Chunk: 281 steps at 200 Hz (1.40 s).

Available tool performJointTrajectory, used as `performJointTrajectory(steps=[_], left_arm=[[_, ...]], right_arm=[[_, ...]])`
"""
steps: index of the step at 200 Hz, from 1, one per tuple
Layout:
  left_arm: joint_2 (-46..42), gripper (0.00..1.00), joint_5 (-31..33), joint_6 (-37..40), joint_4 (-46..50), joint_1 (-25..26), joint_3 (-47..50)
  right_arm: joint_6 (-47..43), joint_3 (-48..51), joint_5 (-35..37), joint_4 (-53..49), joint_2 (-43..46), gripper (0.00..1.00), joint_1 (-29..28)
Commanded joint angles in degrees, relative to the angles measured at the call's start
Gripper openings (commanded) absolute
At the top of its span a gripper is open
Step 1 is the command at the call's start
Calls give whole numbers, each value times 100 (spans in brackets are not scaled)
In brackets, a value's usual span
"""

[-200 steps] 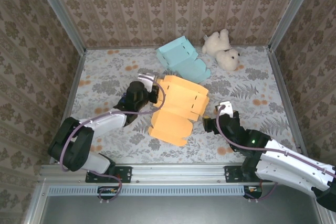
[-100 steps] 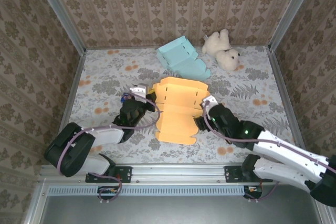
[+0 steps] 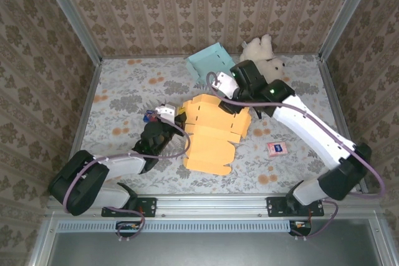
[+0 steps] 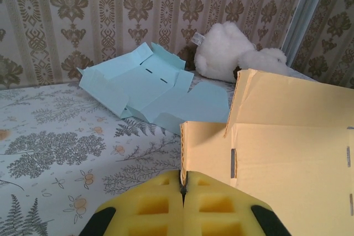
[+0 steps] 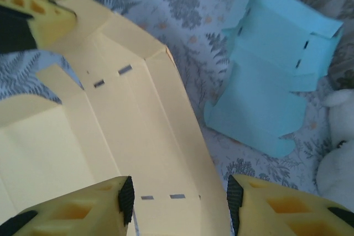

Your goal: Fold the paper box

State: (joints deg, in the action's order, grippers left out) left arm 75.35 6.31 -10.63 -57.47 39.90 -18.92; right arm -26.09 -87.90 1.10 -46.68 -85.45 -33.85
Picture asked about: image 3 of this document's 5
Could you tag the grey metal sheet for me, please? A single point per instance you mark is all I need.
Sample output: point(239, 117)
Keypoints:
point(212, 250)

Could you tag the aluminium frame post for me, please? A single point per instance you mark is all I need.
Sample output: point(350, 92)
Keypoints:
point(346, 13)
point(68, 13)

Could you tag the aluminium side rail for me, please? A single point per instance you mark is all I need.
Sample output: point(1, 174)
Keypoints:
point(84, 113)
point(338, 107)

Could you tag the pink packet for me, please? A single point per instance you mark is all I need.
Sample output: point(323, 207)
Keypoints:
point(276, 149)

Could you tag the orange paper box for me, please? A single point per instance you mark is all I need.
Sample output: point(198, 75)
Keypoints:
point(212, 135)

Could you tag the floral table cover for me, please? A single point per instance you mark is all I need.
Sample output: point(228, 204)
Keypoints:
point(140, 76)

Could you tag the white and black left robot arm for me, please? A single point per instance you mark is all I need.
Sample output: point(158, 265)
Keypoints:
point(121, 164)

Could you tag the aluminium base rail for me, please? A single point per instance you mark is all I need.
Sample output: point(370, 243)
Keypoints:
point(212, 205)

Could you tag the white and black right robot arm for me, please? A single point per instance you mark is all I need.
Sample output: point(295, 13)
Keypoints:
point(311, 126)

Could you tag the small blue card box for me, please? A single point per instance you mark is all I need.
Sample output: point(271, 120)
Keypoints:
point(149, 116)

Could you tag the white plush bear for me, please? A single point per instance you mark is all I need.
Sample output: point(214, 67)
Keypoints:
point(258, 48)

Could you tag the teal paper box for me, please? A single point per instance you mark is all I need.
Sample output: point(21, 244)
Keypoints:
point(205, 60)

